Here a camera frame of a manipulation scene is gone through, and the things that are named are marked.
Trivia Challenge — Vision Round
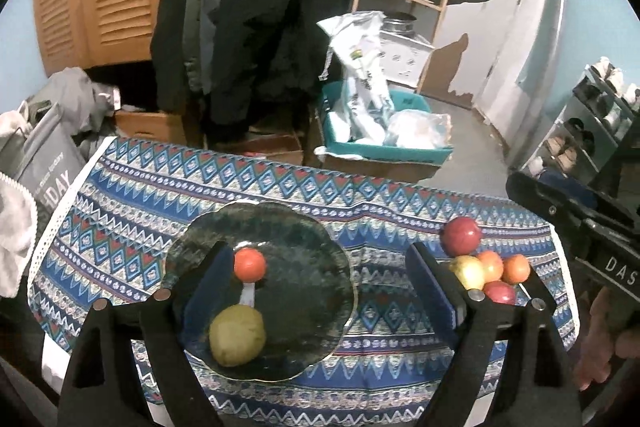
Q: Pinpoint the person's right hand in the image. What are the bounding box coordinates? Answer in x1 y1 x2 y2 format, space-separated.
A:
575 287 640 392

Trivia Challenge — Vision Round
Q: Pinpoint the white door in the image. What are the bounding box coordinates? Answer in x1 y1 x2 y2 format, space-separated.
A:
477 0 568 142

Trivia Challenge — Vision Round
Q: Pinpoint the white cloth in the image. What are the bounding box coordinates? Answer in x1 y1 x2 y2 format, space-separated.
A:
0 112 40 298

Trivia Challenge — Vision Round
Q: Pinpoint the shoe rack with shoes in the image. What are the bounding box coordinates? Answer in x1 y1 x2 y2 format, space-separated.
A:
530 57 640 175

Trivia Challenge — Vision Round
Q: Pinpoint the yellow-green pear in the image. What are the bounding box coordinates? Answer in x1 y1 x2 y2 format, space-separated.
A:
208 305 267 368

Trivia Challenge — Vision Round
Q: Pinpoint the blue patterned tablecloth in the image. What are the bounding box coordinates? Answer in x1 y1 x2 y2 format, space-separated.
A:
27 136 581 427

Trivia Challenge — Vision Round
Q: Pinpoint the dark green glass plate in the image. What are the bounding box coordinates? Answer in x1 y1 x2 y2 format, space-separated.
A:
164 201 358 383

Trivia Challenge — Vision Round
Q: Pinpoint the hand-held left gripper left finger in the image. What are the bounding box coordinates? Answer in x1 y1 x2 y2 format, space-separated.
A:
57 241 235 427

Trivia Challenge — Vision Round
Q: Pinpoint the small cardboard box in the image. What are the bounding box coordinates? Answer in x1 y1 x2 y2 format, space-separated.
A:
112 109 187 144

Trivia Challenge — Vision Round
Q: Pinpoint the black coat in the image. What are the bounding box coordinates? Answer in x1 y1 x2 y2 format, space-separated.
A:
150 0 353 142

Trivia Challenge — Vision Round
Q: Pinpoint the small orange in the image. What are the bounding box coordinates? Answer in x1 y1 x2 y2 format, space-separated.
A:
477 251 505 283
234 248 267 283
501 254 531 285

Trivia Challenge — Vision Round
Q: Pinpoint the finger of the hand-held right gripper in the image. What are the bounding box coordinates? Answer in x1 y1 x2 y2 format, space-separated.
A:
506 169 598 233

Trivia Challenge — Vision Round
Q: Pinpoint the round metal sieve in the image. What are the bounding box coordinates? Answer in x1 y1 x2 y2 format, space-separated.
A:
382 13 416 32

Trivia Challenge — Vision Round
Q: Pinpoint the clear plastic bag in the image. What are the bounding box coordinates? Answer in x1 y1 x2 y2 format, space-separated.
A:
385 109 451 150

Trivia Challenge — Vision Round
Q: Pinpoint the grey tote bag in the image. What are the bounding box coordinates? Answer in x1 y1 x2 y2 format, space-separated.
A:
0 99 88 212

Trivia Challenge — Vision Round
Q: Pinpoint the white patterned box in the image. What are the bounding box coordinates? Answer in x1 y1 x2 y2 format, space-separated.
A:
377 29 433 88

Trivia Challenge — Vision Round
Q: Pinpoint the yellow-red apple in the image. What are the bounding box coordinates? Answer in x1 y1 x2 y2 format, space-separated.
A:
448 255 486 291

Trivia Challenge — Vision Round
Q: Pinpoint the large red apple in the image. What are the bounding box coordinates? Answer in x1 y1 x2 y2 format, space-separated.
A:
440 217 482 257

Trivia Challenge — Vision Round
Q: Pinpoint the grey clothing pile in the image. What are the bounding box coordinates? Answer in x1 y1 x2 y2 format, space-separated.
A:
35 67 121 148

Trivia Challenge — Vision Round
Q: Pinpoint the white printed bag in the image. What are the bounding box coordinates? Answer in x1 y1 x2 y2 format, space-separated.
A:
317 11 393 142

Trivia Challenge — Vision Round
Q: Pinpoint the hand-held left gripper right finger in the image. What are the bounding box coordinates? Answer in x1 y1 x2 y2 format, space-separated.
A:
405 243 583 427

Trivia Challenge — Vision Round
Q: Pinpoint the small red apple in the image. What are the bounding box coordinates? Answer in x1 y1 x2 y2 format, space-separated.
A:
482 281 517 305

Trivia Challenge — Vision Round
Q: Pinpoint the large cardboard box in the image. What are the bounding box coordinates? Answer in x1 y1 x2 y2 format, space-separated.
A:
307 107 446 184

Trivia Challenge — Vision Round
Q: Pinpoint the teal box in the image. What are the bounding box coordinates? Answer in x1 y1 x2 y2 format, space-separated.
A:
320 82 453 165

